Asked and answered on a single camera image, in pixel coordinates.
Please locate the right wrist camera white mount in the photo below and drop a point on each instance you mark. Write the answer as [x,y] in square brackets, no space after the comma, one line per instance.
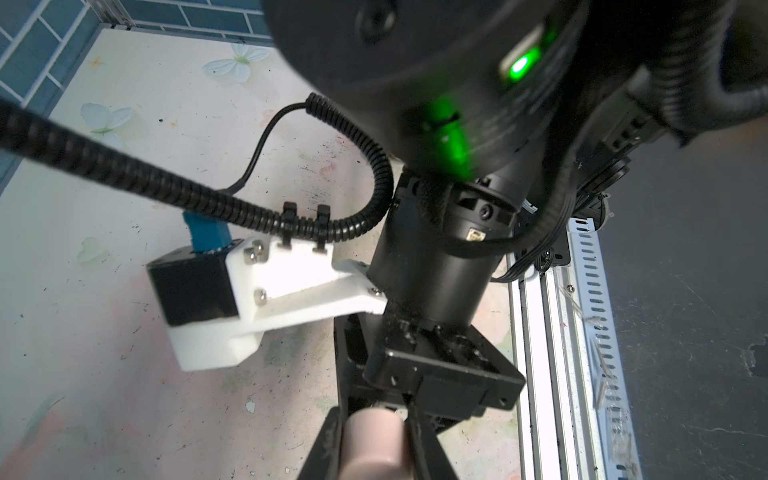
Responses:
[218,305]

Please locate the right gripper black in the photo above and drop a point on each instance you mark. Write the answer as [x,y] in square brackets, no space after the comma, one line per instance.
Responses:
[422,351]

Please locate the white slotted cable duct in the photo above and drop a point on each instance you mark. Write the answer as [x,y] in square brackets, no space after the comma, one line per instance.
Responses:
[609,397]

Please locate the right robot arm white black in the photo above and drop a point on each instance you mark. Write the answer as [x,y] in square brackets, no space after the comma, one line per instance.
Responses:
[508,116]

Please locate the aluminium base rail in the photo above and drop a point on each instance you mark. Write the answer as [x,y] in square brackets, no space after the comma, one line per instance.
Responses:
[557,421]

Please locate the pink stapler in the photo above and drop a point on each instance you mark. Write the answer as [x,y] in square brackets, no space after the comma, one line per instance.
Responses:
[375,445]

